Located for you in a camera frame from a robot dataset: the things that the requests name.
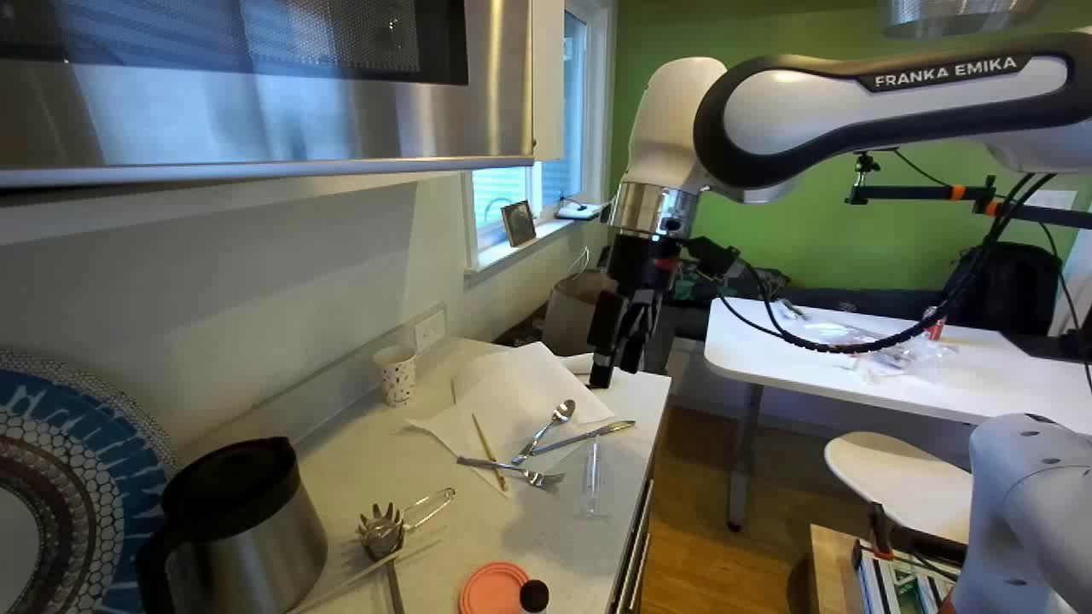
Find patterned paper cup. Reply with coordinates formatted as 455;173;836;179
373;340;421;411

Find small picture frame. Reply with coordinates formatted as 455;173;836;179
499;197;539;248

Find wooden platform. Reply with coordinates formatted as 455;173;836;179
806;521;880;614

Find white round stool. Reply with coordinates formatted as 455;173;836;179
822;426;978;548

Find wooden stirrer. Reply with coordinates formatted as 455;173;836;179
469;411;511;494

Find white framed window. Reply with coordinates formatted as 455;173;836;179
462;0;616;276

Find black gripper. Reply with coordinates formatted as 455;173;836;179
587;232;690;394

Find clear plastic wrap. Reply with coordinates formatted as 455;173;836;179
782;316;947;381

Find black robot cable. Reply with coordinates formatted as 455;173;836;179
711;166;1062;359

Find white paper towel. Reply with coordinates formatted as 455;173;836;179
403;339;624;500

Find black boom stand orange clamps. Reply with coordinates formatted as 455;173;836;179
844;148;1092;232

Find orange round lid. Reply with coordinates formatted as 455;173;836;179
457;556;539;614

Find white table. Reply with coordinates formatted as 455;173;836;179
701;294;1092;536

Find white printed boxes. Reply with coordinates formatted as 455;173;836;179
851;538;964;614

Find clear plastic tube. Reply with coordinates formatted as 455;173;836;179
572;437;615;521

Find metal fork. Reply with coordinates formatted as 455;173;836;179
455;453;571;494

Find black bag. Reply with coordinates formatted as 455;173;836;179
947;238;1068;339

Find small dark sill object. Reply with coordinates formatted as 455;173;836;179
554;197;607;227

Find steel pitcher black lid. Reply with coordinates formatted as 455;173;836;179
133;432;335;614

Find blue patterned decorative plate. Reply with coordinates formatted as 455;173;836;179
0;359;174;614

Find metal spoon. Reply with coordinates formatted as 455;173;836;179
520;396;581;457

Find small bottle black cap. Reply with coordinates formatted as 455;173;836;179
515;576;555;614

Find brown paper bag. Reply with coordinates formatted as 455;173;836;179
539;270;624;359

